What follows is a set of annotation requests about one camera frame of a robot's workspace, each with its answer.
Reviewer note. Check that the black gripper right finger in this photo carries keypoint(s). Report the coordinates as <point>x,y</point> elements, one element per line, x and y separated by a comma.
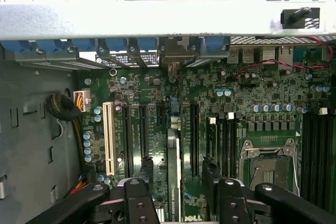
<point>233,203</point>

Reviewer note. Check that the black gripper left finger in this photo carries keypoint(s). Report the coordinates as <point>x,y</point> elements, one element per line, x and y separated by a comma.
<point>139,203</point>

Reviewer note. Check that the black RAM slot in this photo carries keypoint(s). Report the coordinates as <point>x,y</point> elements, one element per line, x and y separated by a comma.
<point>235,150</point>
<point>315,155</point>
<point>222,150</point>
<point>306,155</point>
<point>324,155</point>
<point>229,150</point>
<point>333,155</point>

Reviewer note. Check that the CPU socket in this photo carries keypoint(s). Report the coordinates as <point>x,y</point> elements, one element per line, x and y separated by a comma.
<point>273,166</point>

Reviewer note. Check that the black long expansion slot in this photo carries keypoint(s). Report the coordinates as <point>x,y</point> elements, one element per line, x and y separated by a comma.
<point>194,140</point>
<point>127,140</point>
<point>143,129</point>

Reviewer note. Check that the green motherboard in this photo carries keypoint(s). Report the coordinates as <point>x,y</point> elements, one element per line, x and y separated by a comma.
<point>155,140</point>

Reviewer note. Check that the white expansion slot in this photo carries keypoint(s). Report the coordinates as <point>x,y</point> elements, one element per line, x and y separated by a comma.
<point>109,140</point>

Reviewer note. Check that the black short expansion slot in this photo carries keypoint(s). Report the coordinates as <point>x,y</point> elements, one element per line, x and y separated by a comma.
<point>161,115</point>

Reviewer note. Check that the white power connector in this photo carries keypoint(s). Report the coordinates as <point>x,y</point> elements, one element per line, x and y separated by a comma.
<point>85,100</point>

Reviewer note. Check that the open grey PC case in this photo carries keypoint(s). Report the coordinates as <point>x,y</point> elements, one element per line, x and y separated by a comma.
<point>131,19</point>

